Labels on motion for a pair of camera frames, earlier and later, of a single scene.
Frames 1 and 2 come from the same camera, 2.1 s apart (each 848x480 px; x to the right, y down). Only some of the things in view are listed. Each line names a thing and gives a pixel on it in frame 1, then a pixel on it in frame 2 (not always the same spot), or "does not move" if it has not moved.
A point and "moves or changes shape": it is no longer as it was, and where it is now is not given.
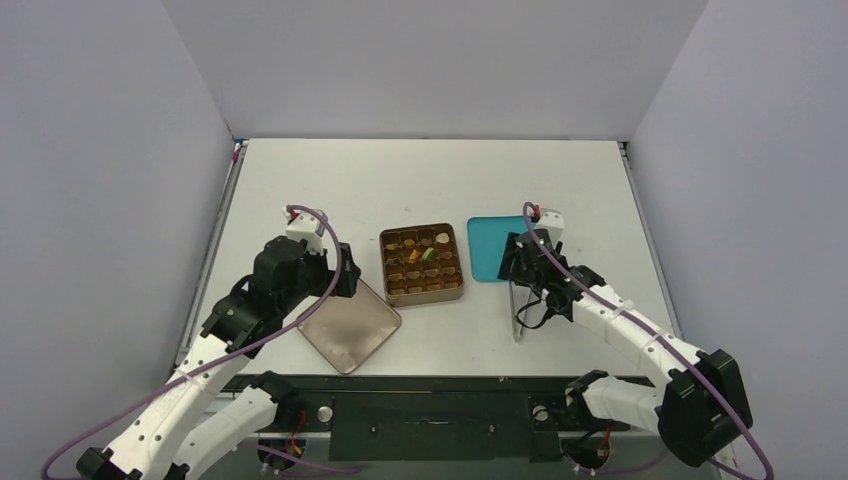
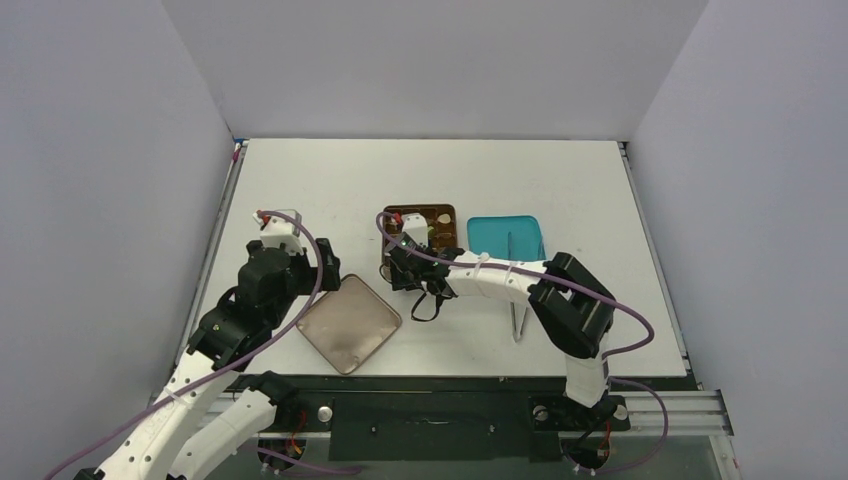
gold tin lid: [348, 330] does not move
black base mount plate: [431, 418] does not move
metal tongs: [519, 294] does not move
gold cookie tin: [421, 264] moves or changes shape
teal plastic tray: [487, 238] does not move
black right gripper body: [515, 258] → [404, 266]
